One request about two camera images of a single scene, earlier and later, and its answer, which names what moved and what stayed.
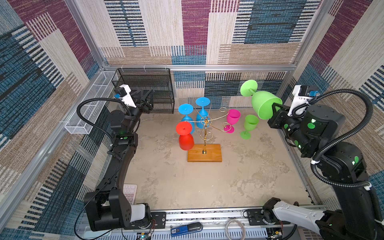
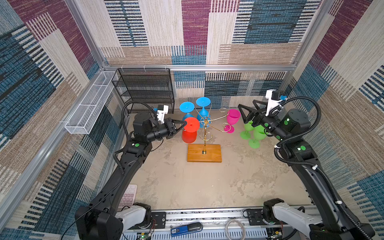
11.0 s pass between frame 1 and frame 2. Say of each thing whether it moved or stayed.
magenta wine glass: stayed
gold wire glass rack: stayed
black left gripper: moved
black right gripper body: moved
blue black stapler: stayed
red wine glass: moved
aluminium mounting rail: stayed
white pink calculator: stayed
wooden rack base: stayed
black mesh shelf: stayed
